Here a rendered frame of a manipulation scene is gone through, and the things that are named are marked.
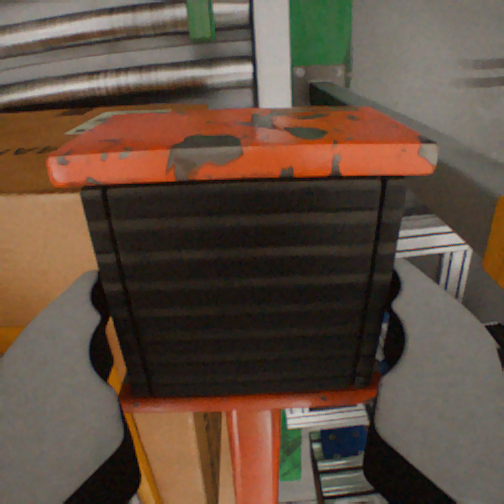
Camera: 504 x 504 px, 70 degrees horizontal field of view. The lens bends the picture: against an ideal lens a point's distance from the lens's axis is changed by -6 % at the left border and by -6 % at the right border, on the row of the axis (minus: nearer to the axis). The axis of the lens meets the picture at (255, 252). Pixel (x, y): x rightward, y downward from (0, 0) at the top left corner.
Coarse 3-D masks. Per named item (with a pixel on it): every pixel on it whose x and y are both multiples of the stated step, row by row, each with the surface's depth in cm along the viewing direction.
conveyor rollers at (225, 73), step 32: (224, 0) 52; (0, 32) 53; (32, 32) 53; (64, 32) 53; (96, 32) 53; (128, 32) 54; (160, 32) 55; (160, 64) 57; (192, 64) 57; (224, 64) 57; (0, 96) 57; (32, 96) 57; (64, 96) 58; (96, 96) 58; (128, 96) 59
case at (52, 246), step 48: (0, 144) 38; (48, 144) 37; (0, 192) 25; (48, 192) 25; (0, 240) 26; (48, 240) 26; (0, 288) 28; (48, 288) 28; (144, 432) 37; (192, 432) 37; (192, 480) 41
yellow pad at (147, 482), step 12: (0, 336) 28; (12, 336) 28; (0, 348) 28; (120, 384) 32; (132, 420) 35; (132, 432) 34; (144, 456) 38; (144, 468) 37; (144, 480) 38; (144, 492) 39; (156, 492) 41
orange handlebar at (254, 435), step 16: (240, 416) 14; (256, 416) 14; (272, 416) 14; (240, 432) 15; (256, 432) 15; (272, 432) 15; (240, 448) 15; (256, 448) 15; (272, 448) 15; (240, 464) 16; (256, 464) 16; (272, 464) 16; (240, 480) 17; (256, 480) 16; (272, 480) 17; (240, 496) 17; (256, 496) 17; (272, 496) 17
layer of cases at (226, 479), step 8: (224, 416) 97; (224, 424) 99; (224, 432) 101; (224, 440) 102; (224, 448) 104; (224, 456) 106; (224, 464) 108; (224, 472) 111; (224, 480) 113; (232, 480) 113; (224, 488) 116; (232, 488) 116; (224, 496) 118; (232, 496) 118
